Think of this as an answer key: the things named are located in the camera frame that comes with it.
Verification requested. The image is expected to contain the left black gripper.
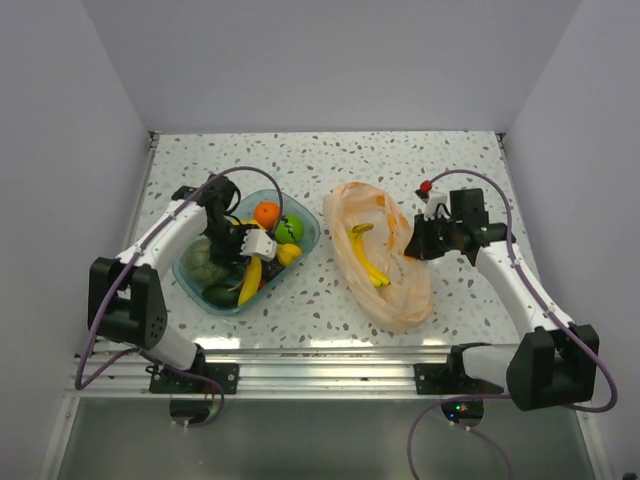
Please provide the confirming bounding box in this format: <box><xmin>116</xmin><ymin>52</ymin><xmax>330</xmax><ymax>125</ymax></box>
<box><xmin>203</xmin><ymin>218</ymin><xmax>260</xmax><ymax>267</ymax></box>

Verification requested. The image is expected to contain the fake green melon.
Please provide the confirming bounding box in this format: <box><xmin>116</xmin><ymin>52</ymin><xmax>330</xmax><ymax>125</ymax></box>
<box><xmin>181</xmin><ymin>238</ymin><xmax>231</xmax><ymax>288</ymax></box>

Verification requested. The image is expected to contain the fake dark avocado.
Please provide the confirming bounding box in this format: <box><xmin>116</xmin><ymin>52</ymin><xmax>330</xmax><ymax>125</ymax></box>
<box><xmin>202</xmin><ymin>285</ymin><xmax>239</xmax><ymax>309</ymax></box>

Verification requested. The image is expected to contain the orange plastic bag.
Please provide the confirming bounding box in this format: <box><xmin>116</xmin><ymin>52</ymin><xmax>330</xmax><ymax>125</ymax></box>
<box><xmin>323</xmin><ymin>182</ymin><xmax>434</xmax><ymax>333</ymax></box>

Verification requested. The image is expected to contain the fake banana bunch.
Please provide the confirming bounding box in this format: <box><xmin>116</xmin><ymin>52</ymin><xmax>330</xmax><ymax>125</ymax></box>
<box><xmin>350</xmin><ymin>222</ymin><xmax>392</xmax><ymax>288</ymax></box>

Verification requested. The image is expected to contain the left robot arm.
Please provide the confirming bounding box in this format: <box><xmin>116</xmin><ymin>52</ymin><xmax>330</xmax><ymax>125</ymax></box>
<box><xmin>79</xmin><ymin>171</ymin><xmax>266</xmax><ymax>393</ymax></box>

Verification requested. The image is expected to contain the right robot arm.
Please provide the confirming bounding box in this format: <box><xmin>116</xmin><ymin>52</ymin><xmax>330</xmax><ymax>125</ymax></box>
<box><xmin>404</xmin><ymin>181</ymin><xmax>599</xmax><ymax>411</ymax></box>

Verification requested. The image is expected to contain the fake yellow banana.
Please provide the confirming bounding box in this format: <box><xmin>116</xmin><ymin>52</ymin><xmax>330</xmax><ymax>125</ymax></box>
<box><xmin>238</xmin><ymin>256</ymin><xmax>262</xmax><ymax>306</ymax></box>

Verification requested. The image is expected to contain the fake orange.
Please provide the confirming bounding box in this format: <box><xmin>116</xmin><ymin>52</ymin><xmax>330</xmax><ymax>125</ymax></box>
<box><xmin>253</xmin><ymin>201</ymin><xmax>280</xmax><ymax>229</ymax></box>

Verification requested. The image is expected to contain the fake dark grape cluster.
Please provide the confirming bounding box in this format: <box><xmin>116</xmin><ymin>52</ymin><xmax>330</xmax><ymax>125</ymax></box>
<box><xmin>262</xmin><ymin>260</ymin><xmax>285</xmax><ymax>282</ymax></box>

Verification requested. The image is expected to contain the fake yellow lemon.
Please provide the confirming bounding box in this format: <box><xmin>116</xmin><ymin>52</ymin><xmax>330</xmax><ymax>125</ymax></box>
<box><xmin>276</xmin><ymin>243</ymin><xmax>303</xmax><ymax>268</ymax></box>

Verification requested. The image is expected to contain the fake green apple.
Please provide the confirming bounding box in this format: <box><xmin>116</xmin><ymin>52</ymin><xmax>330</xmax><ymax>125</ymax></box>
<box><xmin>275</xmin><ymin>215</ymin><xmax>305</xmax><ymax>245</ymax></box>

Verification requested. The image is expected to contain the blue plastic tray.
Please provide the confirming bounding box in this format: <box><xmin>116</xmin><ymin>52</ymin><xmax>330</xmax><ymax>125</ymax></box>
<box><xmin>172</xmin><ymin>189</ymin><xmax>320</xmax><ymax>316</ymax></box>

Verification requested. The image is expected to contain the left round controller board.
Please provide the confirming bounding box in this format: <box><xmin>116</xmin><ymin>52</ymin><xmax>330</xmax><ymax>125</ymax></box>
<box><xmin>169</xmin><ymin>399</ymin><xmax>214</xmax><ymax>425</ymax></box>

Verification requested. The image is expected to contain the round controller board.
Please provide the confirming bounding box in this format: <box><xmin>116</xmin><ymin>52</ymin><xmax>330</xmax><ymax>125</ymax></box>
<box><xmin>441</xmin><ymin>400</ymin><xmax>485</xmax><ymax>428</ymax></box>
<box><xmin>169</xmin><ymin>399</ymin><xmax>214</xmax><ymax>425</ymax></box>

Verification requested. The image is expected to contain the right round controller board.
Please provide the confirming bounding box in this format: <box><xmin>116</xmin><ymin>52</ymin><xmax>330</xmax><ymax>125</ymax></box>
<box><xmin>441</xmin><ymin>400</ymin><xmax>485</xmax><ymax>428</ymax></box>

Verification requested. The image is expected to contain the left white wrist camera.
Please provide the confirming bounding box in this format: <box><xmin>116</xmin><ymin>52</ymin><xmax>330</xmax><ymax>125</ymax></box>
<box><xmin>240</xmin><ymin>228</ymin><xmax>278</xmax><ymax>261</ymax></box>

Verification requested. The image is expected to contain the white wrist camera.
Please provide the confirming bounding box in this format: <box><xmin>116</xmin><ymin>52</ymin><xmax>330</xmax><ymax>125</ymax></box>
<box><xmin>415</xmin><ymin>180</ymin><xmax>448</xmax><ymax>218</ymax></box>
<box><xmin>240</xmin><ymin>228</ymin><xmax>278</xmax><ymax>261</ymax></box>

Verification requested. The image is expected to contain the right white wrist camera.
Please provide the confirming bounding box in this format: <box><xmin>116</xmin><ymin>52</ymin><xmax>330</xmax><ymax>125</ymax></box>
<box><xmin>415</xmin><ymin>180</ymin><xmax>448</xmax><ymax>218</ymax></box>

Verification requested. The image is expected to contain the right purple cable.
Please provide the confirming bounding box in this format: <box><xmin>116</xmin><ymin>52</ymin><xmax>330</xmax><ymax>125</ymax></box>
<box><xmin>405</xmin><ymin>168</ymin><xmax>619</xmax><ymax>480</ymax></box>

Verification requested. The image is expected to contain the purple cable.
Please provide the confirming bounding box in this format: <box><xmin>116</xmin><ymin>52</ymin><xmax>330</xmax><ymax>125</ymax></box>
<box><xmin>405</xmin><ymin>168</ymin><xmax>619</xmax><ymax>480</ymax></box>
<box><xmin>73</xmin><ymin>166</ymin><xmax>284</xmax><ymax>392</ymax></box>

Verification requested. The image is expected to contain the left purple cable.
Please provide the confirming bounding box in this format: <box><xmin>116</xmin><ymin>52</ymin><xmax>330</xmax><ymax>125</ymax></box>
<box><xmin>73</xmin><ymin>166</ymin><xmax>284</xmax><ymax>392</ymax></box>

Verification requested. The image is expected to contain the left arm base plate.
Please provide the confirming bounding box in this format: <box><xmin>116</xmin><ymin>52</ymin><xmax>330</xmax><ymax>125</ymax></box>
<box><xmin>145</xmin><ymin>363</ymin><xmax>240</xmax><ymax>394</ymax></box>

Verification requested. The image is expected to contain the aluminium rail frame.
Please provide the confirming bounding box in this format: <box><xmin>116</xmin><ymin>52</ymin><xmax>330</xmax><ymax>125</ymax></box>
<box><xmin>79</xmin><ymin>346</ymin><xmax>464</xmax><ymax>400</ymax></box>

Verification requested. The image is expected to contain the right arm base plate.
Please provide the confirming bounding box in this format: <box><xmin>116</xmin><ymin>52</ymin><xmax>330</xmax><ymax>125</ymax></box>
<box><xmin>413</xmin><ymin>342</ymin><xmax>504</xmax><ymax>395</ymax></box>

